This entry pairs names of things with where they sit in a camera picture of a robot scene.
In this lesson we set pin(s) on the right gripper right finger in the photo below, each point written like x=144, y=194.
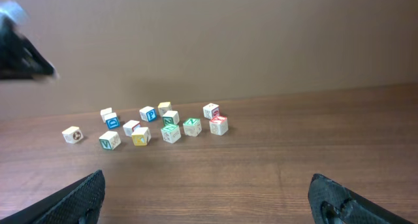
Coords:
x=332, y=203

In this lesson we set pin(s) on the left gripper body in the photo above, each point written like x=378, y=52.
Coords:
x=20, y=60

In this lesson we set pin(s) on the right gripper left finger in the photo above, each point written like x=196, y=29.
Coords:
x=79, y=202

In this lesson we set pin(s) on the teal-edged wooden block V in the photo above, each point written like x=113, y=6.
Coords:
x=110, y=140

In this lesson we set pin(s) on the green wooden block Z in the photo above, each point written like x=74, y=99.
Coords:
x=171, y=133

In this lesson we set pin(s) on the yellow wooden block left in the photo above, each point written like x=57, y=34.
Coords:
x=72, y=135

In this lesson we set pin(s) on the yellow wooden block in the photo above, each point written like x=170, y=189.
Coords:
x=72, y=135
x=164, y=107

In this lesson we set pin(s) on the blue-edged wooden block A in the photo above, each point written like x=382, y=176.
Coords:
x=112, y=120

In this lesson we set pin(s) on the plain wooden block centre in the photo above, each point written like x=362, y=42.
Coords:
x=130, y=126

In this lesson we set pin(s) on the yellow-edged wooden block K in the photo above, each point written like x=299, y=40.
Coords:
x=141, y=136

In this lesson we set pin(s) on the red-edged wooden block top left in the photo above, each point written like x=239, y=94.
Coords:
x=104, y=112

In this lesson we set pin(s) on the blue-edged wooden block P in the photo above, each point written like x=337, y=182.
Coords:
x=148, y=113

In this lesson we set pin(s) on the dark green block Z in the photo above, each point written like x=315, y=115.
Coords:
x=171, y=117

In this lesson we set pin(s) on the yellow wooden block top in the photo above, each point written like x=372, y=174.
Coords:
x=164, y=107

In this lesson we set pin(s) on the green wooden block N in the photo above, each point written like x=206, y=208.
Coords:
x=192, y=127

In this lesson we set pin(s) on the red wooden letter block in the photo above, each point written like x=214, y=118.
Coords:
x=219, y=125

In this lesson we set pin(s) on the plain wooden block bird picture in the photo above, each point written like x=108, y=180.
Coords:
x=211, y=110

